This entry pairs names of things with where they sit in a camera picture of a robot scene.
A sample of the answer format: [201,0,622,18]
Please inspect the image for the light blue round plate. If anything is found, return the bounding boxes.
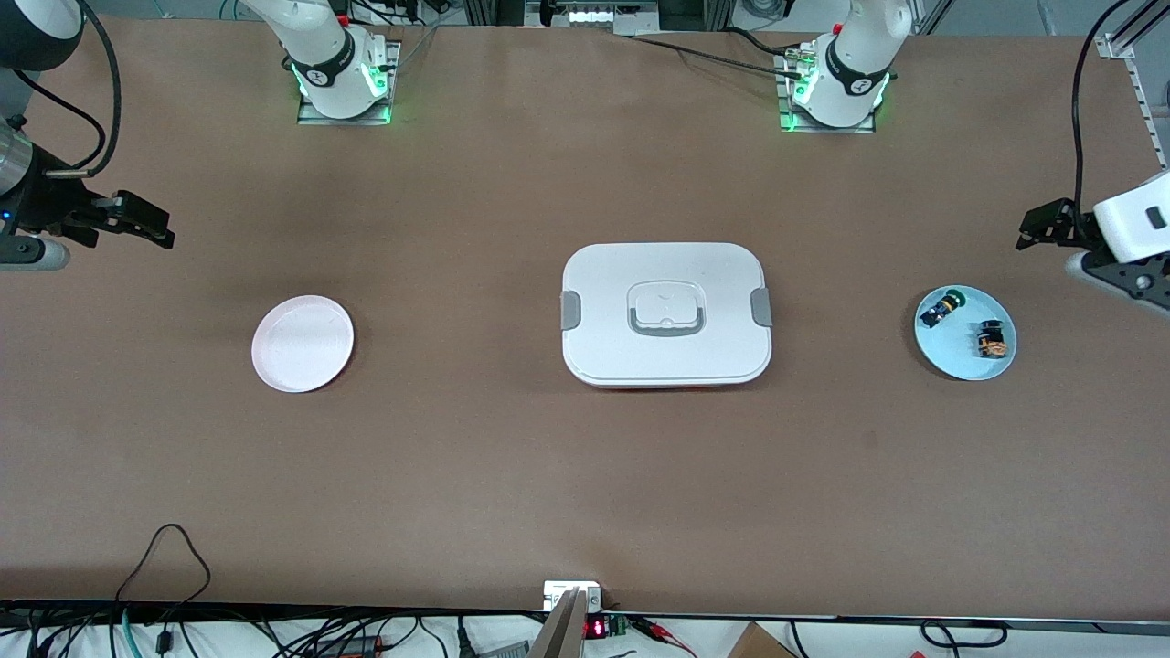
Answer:
[914,285,1017,381]

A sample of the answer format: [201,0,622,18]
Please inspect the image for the pink round plate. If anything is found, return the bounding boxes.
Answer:
[251,294,356,394]

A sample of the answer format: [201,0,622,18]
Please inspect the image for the white lidded container box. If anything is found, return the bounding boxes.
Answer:
[560,242,773,389]

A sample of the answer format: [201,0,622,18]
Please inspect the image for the black power adapter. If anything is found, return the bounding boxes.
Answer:
[311,635,387,658]

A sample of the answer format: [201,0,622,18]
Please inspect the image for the white power strip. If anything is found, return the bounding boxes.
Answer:
[567,3,661,28]

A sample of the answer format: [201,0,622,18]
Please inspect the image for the brown cardboard piece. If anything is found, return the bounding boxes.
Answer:
[727,621,796,658]

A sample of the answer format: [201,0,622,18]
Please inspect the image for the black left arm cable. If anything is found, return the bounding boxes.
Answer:
[1071,0,1134,220]

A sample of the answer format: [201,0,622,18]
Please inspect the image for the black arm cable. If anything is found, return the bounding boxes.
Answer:
[14,0,123,176]
[1071,0,1134,220]

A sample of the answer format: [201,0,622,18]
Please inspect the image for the blue switch with green button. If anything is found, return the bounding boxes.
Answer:
[919,288,970,328]

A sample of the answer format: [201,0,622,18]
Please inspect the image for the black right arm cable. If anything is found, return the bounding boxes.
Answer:
[14,0,123,176]

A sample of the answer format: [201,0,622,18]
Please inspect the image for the aluminium frame rail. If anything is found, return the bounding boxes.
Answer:
[1097,0,1170,172]

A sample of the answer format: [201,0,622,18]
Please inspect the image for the thin black looped cable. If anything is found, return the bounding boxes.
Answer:
[114,524,213,609]

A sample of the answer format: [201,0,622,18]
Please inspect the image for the black base power cable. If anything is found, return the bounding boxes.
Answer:
[631,32,805,76]

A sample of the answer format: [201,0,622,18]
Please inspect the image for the thick black coiled cable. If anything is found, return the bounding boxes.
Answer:
[921,620,1008,648]

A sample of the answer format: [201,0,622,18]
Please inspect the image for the white post bracket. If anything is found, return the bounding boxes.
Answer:
[543,580,602,611]

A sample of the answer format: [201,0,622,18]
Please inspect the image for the red clip wires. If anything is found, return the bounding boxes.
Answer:
[631,617,697,657]

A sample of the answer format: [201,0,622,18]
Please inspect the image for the aluminium camera post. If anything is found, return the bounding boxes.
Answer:
[530,588,590,658]

